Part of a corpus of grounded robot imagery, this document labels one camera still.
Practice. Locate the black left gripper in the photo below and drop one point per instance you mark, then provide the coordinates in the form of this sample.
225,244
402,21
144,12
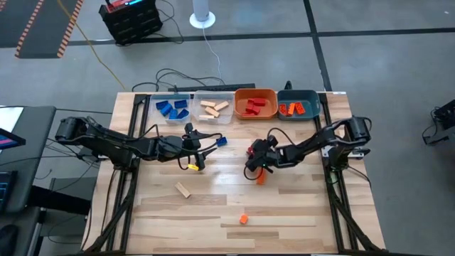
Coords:
177,147

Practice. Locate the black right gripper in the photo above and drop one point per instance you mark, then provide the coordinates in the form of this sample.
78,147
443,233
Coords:
264,156

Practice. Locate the small blue toy brick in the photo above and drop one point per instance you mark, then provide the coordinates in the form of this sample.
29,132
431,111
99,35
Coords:
222,142

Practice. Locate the light wooden block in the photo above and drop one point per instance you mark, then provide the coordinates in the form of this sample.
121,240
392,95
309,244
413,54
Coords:
208,104
182,190
221,106
206,117

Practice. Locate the small orange toy brick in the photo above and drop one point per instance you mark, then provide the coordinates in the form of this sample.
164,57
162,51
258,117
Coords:
243,219

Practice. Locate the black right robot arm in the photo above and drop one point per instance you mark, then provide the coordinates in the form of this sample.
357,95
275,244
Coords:
313,144

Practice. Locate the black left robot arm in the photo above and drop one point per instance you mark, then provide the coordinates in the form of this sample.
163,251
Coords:
106,140

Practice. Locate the clear plastic bin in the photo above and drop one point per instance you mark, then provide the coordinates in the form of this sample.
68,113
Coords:
154,115
229,117

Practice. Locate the black power strip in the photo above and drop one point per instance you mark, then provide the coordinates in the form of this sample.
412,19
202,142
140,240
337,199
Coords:
213,87

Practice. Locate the orange plastic bin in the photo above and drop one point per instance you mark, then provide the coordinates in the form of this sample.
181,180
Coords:
272,106

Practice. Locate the teal plastic bin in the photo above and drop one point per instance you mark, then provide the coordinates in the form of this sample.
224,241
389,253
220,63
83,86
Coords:
313,106

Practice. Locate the small black clamp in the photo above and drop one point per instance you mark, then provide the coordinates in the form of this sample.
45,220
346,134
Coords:
288,85

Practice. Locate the black power adapter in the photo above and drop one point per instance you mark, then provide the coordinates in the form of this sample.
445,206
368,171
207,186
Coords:
83,153

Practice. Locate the white round fan base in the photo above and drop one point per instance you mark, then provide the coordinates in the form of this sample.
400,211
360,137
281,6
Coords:
202,16

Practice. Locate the black plastic crate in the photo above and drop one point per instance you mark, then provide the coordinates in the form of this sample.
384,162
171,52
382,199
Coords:
131,26

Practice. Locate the red device on crate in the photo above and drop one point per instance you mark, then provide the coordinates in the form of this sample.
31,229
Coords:
121,4

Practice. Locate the grey desk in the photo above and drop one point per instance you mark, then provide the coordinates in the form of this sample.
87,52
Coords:
35,149

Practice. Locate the black floor equipment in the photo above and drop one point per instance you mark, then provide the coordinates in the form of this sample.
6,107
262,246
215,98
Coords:
444,121

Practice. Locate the black tablet screen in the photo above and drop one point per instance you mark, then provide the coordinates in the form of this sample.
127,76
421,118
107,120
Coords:
12,140

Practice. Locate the black mat with orange stripes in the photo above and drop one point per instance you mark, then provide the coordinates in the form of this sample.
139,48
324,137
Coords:
46,32
10,21

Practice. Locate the white paper sheet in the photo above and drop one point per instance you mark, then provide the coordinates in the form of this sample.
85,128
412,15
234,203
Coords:
10,119

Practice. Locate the backlit black keyboard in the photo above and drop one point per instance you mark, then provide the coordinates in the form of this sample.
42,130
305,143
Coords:
6,192

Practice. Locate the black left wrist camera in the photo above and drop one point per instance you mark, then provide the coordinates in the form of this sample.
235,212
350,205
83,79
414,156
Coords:
191,132

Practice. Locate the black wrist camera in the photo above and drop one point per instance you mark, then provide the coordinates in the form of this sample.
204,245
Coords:
272,140
191,132

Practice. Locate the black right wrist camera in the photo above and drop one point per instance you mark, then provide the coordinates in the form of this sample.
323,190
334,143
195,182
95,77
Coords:
272,140

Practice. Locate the black aluminium table frame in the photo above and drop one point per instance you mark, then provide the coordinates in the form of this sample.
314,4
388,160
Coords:
141,98
322,99

